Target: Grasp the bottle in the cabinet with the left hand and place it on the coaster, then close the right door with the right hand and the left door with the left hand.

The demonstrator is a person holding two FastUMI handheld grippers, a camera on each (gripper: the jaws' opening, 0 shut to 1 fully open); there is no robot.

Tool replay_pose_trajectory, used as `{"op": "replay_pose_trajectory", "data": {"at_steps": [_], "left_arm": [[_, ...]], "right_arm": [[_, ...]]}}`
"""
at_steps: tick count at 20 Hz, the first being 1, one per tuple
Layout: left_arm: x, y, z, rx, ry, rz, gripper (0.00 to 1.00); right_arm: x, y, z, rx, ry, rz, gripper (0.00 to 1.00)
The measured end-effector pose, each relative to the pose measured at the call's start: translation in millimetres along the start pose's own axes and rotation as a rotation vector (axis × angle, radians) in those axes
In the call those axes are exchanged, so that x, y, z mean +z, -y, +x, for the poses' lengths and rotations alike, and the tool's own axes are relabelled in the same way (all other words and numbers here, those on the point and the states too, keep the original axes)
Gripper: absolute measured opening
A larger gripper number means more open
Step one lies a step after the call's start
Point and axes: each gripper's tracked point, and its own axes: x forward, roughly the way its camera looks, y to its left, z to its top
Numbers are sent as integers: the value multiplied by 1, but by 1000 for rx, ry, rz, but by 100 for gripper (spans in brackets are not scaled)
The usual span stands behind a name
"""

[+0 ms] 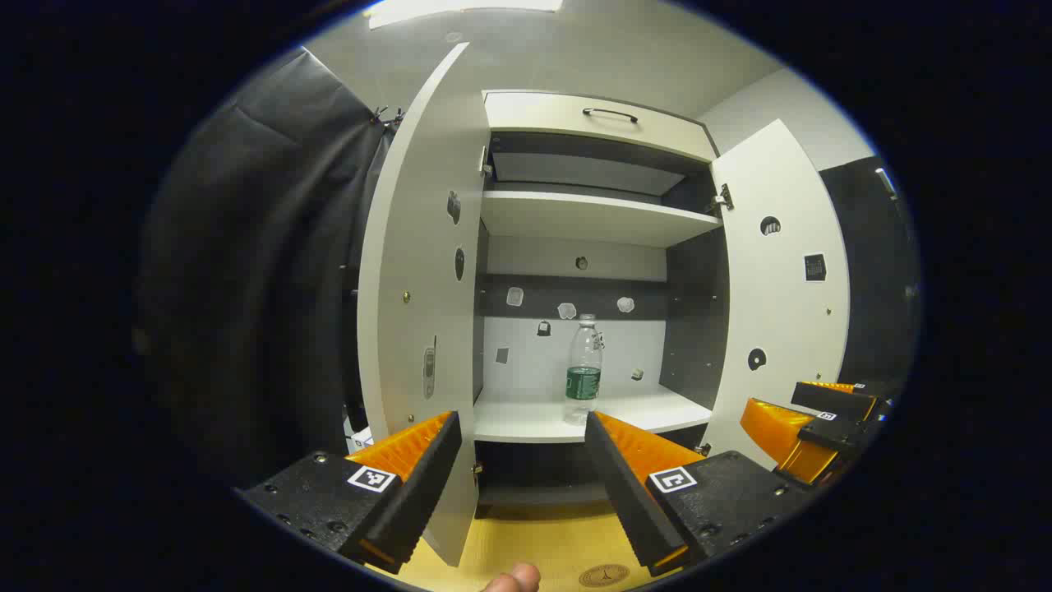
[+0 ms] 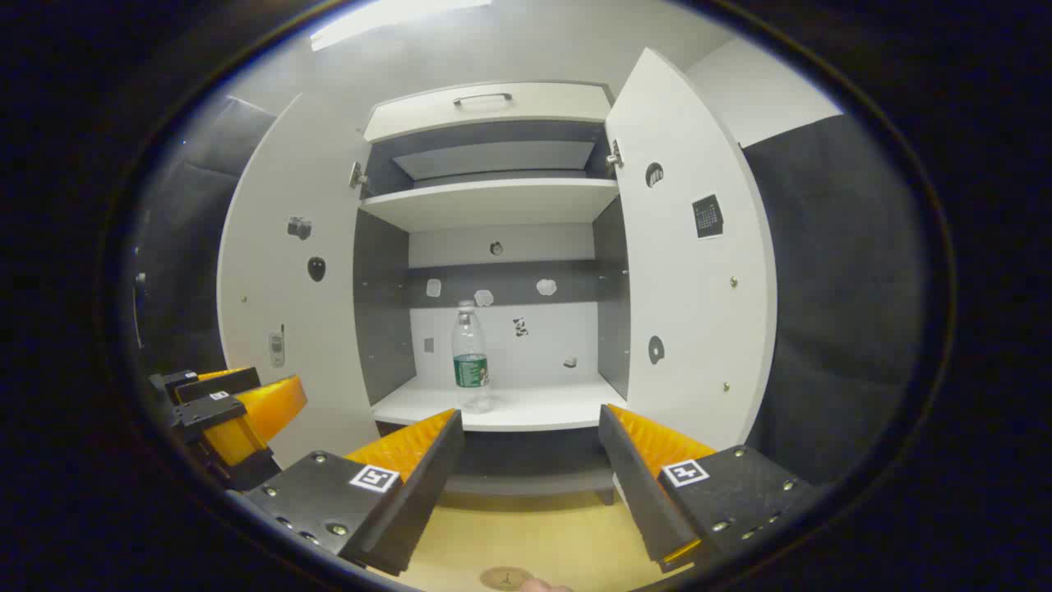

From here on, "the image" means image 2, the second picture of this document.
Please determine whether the black backdrop cloth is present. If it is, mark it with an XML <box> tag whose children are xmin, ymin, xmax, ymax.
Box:
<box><xmin>131</xmin><ymin>95</ymin><xmax>930</xmax><ymax>486</ymax></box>

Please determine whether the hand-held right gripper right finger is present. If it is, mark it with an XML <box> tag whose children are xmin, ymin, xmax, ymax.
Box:
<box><xmin>598</xmin><ymin>403</ymin><xmax>814</xmax><ymax>574</ymax></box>

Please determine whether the white cabinet drawer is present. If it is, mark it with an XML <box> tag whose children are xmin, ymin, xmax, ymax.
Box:
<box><xmin>362</xmin><ymin>81</ymin><xmax>614</xmax><ymax>145</ymax></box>

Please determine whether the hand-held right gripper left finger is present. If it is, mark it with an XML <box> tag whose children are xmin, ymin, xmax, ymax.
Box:
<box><xmin>243</xmin><ymin>408</ymin><xmax>466</xmax><ymax>577</ymax></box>

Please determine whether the white cabinet door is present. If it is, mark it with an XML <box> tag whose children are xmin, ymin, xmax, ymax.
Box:
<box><xmin>217</xmin><ymin>90</ymin><xmax>381</xmax><ymax>471</ymax></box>
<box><xmin>604</xmin><ymin>47</ymin><xmax>778</xmax><ymax>451</ymax></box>

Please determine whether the round brown coaster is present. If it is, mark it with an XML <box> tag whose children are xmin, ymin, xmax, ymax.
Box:
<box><xmin>479</xmin><ymin>566</ymin><xmax>535</xmax><ymax>592</ymax></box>

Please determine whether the clear plastic bottle green label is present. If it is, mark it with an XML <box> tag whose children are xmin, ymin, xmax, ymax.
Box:
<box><xmin>451</xmin><ymin>300</ymin><xmax>494</xmax><ymax>414</ymax></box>

